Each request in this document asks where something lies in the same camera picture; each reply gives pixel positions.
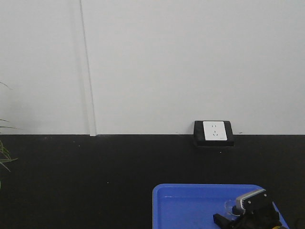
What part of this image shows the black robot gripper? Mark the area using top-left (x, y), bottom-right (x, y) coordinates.
top-left (213, 202), bottom-right (281, 229)

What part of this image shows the clear glass beaker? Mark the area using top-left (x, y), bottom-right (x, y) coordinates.
top-left (224, 199), bottom-right (240, 218)

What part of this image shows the blue plastic tray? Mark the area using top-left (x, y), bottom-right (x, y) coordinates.
top-left (152, 184), bottom-right (289, 229)

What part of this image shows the black socket mounting box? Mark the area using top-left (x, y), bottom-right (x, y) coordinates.
top-left (193, 121), bottom-right (234, 147)

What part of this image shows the green potted plant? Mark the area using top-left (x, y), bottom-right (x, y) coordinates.
top-left (0, 82), bottom-right (23, 190)

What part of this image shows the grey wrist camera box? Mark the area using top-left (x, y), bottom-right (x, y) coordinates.
top-left (235, 189), bottom-right (272, 213)

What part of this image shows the white wall power socket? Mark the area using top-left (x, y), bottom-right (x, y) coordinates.
top-left (203, 121), bottom-right (227, 141)

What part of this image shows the white wall cable conduit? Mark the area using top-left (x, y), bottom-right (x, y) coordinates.
top-left (79, 0), bottom-right (97, 137)

